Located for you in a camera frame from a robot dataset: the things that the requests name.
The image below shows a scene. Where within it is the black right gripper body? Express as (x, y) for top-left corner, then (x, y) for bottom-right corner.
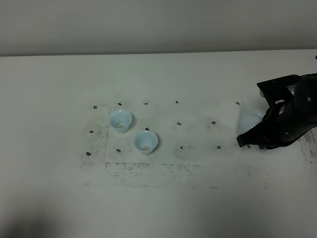
(237, 99), (317, 150)

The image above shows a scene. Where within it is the light blue porcelain teapot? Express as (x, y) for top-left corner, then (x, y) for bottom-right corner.
(237, 98), (265, 135)

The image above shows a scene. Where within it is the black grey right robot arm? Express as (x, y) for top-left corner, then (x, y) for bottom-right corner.
(237, 74), (317, 149)

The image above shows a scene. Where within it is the light blue teacup near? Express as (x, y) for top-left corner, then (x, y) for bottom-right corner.
(134, 131), (159, 155)

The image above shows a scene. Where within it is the light blue teacup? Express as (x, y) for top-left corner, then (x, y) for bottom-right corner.
(134, 131), (159, 155)
(109, 110), (132, 133)

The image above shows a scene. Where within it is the light blue teacup far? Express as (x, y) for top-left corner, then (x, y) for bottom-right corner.
(109, 110), (132, 133)

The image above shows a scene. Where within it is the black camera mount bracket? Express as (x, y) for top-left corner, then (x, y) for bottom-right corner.
(257, 73), (317, 107)

